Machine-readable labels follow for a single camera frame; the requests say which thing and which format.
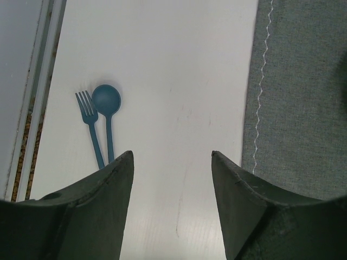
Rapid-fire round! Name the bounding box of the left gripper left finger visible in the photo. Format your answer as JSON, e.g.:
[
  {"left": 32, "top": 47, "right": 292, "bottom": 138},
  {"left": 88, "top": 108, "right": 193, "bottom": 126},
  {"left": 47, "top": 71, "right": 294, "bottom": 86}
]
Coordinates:
[{"left": 1, "top": 151, "right": 134, "bottom": 259}]

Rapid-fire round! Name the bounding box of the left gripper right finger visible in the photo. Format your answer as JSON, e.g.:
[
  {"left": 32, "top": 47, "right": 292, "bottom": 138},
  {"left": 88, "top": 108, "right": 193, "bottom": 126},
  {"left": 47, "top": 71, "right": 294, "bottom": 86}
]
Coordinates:
[{"left": 211, "top": 151, "right": 346, "bottom": 259}]

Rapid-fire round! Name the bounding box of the grey cloth placemat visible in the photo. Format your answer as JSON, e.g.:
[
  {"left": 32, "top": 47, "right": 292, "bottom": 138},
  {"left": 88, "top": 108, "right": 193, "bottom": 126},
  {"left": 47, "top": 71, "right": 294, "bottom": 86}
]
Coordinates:
[{"left": 241, "top": 1, "right": 346, "bottom": 200}]

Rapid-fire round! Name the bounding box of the blue plastic fork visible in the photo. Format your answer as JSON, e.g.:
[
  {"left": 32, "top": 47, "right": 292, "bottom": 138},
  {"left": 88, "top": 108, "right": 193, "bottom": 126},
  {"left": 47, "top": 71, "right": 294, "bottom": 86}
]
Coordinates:
[{"left": 75, "top": 91, "right": 105, "bottom": 169}]

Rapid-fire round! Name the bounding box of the blue plastic spoon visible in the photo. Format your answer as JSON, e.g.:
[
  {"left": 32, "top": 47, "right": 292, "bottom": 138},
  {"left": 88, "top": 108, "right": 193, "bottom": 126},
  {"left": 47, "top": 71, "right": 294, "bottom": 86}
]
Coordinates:
[{"left": 92, "top": 84, "right": 121, "bottom": 163}]

